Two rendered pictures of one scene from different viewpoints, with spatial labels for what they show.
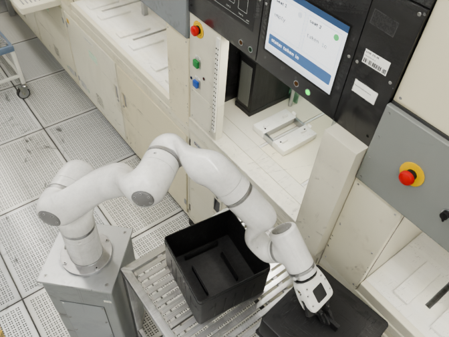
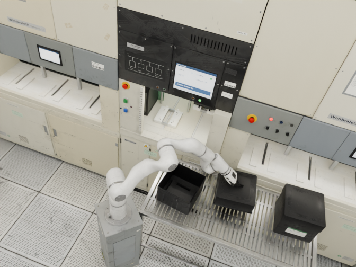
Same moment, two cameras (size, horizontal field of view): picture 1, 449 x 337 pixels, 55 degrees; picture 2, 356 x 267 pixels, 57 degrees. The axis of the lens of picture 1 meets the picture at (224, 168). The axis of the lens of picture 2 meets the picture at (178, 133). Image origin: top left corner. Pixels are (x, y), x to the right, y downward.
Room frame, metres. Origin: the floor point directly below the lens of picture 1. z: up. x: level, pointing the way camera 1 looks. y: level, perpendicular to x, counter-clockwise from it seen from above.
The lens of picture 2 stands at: (-0.33, 0.92, 2.91)
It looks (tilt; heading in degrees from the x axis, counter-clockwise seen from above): 46 degrees down; 324
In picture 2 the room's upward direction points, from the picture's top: 9 degrees clockwise
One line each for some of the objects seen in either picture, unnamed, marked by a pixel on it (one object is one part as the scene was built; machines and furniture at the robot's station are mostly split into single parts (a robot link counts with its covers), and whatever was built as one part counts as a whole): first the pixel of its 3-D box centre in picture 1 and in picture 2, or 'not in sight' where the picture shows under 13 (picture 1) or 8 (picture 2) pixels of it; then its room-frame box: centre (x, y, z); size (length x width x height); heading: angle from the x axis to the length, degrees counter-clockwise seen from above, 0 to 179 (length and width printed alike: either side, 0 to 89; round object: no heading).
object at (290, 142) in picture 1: (284, 130); (168, 116); (1.47, -0.26, 0.89); 0.22 x 0.21 x 0.04; 131
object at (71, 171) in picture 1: (75, 196); (116, 186); (0.86, 0.48, 1.07); 0.19 x 0.12 x 0.24; 169
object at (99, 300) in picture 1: (101, 297); (118, 237); (0.82, 0.49, 0.38); 0.28 x 0.28 x 0.76; 86
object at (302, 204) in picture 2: not in sight; (298, 213); (0.19, -0.66, 0.89); 0.29 x 0.29 x 0.25; 45
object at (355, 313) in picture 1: (323, 325); (236, 188); (0.56, -0.35, 0.91); 0.29 x 0.29 x 0.13; 48
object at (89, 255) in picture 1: (82, 240); (117, 206); (0.82, 0.49, 0.85); 0.19 x 0.19 x 0.18
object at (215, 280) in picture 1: (215, 264); (180, 187); (0.78, 0.00, 0.85); 0.28 x 0.28 x 0.17; 33
